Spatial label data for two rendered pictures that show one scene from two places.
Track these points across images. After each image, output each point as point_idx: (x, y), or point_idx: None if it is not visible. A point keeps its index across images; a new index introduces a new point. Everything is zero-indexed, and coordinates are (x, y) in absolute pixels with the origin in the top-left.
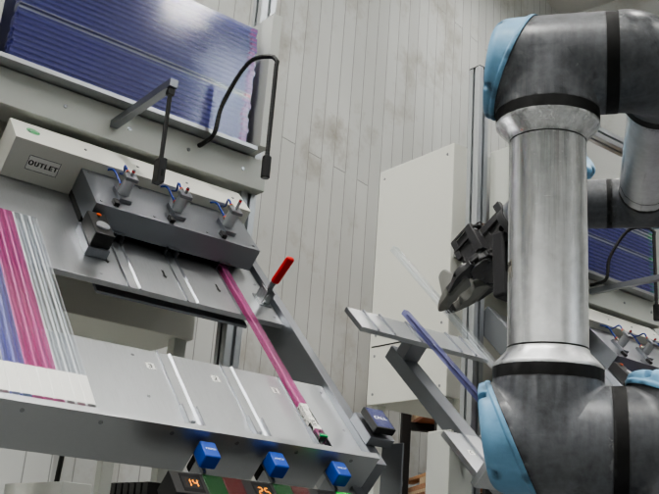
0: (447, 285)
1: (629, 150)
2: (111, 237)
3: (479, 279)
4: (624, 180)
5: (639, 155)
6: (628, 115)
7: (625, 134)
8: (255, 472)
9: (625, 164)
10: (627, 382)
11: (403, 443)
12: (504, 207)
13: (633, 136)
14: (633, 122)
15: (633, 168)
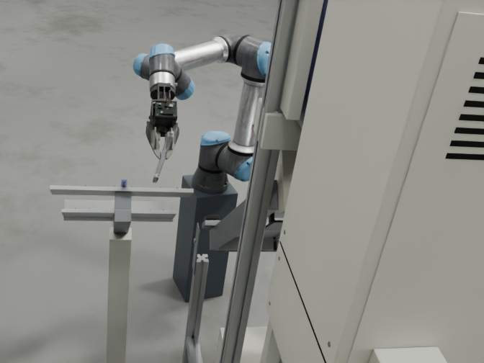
0: (175, 141)
1: (204, 64)
2: None
3: (157, 131)
4: (183, 69)
5: (203, 65)
6: (226, 60)
7: (208, 60)
8: (273, 248)
9: (194, 65)
10: (229, 140)
11: (197, 222)
12: (174, 86)
13: (212, 62)
14: (224, 62)
15: (194, 68)
